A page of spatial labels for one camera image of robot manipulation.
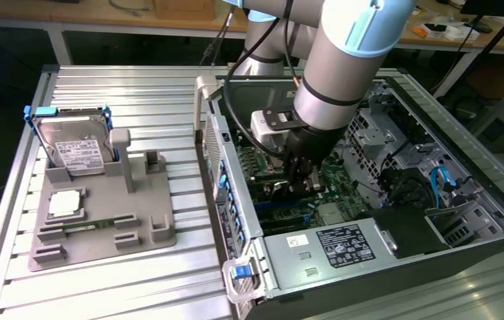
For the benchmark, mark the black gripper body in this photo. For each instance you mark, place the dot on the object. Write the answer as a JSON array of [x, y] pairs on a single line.
[[314, 145]]

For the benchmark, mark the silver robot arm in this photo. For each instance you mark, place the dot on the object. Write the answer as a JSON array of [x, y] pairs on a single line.
[[345, 66]]

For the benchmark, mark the green motherboard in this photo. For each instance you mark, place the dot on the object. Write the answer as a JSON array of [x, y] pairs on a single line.
[[341, 196]]

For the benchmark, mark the silver chipset heat sink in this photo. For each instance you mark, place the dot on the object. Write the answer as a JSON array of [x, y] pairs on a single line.
[[334, 213]]

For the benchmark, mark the grey metal disk bay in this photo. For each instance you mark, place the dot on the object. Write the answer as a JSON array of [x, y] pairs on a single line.
[[376, 140]]

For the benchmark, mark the blue card retention clip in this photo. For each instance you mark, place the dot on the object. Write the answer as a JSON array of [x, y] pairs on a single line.
[[237, 224], [222, 187], [241, 237], [222, 168], [230, 199], [233, 211]]

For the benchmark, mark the grey power supply unit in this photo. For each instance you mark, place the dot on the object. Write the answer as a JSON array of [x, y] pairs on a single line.
[[287, 266]]

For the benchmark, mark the black open PC case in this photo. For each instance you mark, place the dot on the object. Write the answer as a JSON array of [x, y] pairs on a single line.
[[412, 283]]

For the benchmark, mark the small orange box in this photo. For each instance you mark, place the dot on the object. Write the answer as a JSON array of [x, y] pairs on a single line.
[[420, 30]]

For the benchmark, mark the grey parts rack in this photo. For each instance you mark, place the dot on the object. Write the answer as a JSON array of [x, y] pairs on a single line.
[[114, 206]]

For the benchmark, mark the green RAM stick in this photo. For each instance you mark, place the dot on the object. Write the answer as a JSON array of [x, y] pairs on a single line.
[[87, 225]]

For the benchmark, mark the silver hard disk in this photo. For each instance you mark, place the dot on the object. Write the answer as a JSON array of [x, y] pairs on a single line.
[[74, 140]]

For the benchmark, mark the silver CPU chip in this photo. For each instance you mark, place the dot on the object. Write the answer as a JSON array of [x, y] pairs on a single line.
[[64, 202]]

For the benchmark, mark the black monitor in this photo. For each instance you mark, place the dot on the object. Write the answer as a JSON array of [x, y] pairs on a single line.
[[492, 6]]

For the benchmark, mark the blue disk carrier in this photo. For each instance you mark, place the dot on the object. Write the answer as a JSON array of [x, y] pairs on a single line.
[[43, 111]]

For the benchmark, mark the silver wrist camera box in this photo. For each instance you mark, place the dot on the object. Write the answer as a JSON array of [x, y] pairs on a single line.
[[262, 130]]

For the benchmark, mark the wooden desk white frame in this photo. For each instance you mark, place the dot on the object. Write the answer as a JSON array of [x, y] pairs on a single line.
[[438, 41], [78, 16]]

